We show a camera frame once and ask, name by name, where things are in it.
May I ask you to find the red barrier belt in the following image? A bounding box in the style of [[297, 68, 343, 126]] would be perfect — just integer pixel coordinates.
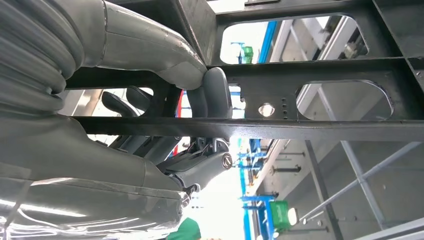
[[172, 89, 185, 157]]

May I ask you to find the person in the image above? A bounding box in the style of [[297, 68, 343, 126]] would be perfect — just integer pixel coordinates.
[[165, 217, 202, 240]]

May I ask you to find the small green sign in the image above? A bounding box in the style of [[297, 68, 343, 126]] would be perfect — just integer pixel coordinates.
[[241, 45, 254, 64]]

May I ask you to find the green lit sign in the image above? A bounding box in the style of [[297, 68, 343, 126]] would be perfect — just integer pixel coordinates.
[[269, 200, 299, 233]]

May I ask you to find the grey ceiling truss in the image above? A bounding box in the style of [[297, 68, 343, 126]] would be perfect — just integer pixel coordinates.
[[299, 140, 422, 233]]

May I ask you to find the pale ceiling rail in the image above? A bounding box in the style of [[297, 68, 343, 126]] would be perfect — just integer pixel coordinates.
[[354, 216, 424, 240]]

